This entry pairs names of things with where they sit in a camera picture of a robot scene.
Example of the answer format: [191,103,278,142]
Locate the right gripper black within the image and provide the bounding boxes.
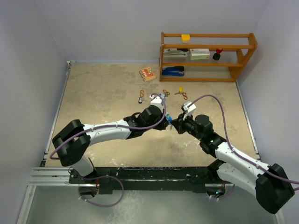
[170,111,203,141]

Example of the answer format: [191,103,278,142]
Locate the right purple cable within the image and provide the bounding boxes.
[184,94,299,201]

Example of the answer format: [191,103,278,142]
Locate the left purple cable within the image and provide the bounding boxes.
[49,93,167,207]

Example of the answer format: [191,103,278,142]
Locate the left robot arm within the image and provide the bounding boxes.
[52,105,168,183]

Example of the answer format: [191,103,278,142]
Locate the light-blue S carabiner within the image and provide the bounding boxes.
[165,114,172,122]

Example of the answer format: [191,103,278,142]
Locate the wooden shelf rack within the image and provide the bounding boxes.
[159,33,258,82]

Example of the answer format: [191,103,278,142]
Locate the orange spiral notebook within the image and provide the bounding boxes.
[139,67,156,82]

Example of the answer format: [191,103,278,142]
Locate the black base frame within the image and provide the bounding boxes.
[69,160,229,195]

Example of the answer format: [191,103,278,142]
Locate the blue black stapler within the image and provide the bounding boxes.
[162,66,185,77]

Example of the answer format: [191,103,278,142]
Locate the red black stamp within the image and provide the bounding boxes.
[213,49,223,61]

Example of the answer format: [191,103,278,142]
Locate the purple cable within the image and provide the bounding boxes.
[49,93,167,207]
[184,94,299,201]

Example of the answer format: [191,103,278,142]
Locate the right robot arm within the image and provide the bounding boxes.
[171,114,295,214]

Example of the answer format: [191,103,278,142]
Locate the white red box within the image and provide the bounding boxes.
[189,49,210,60]

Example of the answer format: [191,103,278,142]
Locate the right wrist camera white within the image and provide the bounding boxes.
[181,101,196,120]

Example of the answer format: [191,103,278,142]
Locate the yellow box on shelf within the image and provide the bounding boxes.
[181,34,191,43]

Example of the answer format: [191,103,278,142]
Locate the silver key with yellow tag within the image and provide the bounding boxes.
[175,86,184,95]

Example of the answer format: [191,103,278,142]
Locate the red S carabiner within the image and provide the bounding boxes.
[182,92,188,100]

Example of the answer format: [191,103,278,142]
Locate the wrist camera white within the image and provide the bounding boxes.
[181,101,196,120]
[149,94,165,112]

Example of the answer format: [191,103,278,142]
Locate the white stapler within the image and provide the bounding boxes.
[163,48,189,58]

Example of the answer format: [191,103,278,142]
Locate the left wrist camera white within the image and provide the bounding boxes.
[149,94,165,112]

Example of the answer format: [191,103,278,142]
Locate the silver key with black tag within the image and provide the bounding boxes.
[138,97,147,104]

